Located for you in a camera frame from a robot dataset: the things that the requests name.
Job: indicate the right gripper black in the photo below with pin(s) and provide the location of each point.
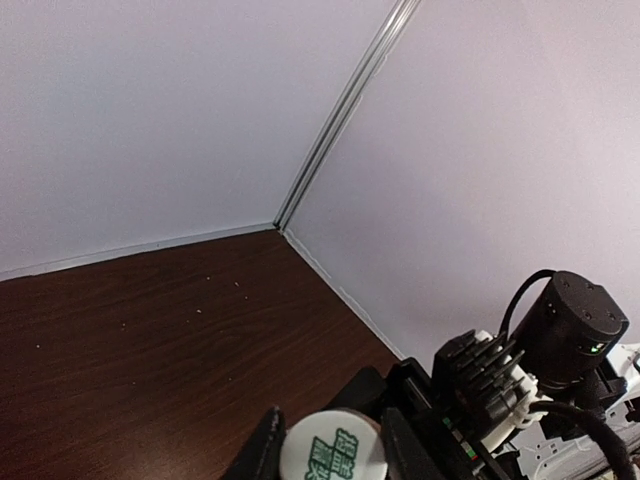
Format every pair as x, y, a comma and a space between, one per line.
408, 387

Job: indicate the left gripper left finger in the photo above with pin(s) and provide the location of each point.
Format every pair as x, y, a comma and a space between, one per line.
259, 457

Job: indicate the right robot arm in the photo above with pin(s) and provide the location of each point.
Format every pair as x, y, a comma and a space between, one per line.
571, 339

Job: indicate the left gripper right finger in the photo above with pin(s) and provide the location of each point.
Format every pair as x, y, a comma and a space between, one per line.
408, 451

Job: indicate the right aluminium corner post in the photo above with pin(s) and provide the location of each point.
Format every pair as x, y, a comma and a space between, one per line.
373, 59

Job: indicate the white bottle cap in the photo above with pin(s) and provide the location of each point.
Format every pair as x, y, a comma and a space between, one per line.
338, 444

